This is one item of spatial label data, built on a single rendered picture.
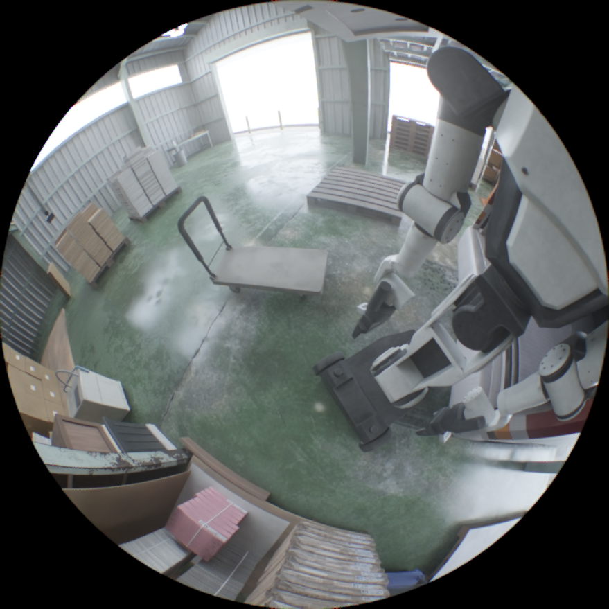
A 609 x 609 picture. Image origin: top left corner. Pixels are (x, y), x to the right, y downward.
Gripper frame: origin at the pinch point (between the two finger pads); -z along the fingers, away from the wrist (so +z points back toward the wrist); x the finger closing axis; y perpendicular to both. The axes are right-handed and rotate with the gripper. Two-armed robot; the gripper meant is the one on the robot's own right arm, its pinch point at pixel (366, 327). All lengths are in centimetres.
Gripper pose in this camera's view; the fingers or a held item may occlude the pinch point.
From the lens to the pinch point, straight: 75.1
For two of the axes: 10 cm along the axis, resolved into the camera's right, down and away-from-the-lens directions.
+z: 0.8, -5.8, -8.1
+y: 4.7, 7.4, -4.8
